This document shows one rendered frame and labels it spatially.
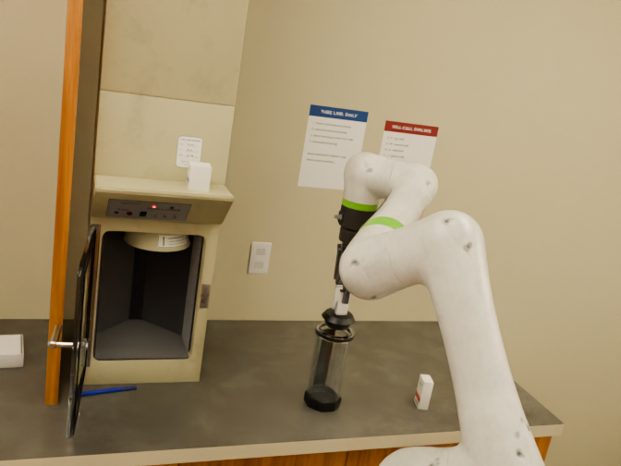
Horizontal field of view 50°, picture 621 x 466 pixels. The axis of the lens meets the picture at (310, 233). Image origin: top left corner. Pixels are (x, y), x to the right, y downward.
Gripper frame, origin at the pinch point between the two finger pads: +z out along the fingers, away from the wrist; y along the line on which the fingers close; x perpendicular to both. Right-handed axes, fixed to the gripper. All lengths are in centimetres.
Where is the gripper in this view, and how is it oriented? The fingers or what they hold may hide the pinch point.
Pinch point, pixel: (341, 300)
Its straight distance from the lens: 178.1
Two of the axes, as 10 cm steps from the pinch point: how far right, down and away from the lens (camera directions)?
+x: 9.4, 0.6, 3.5
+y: 3.1, 3.1, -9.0
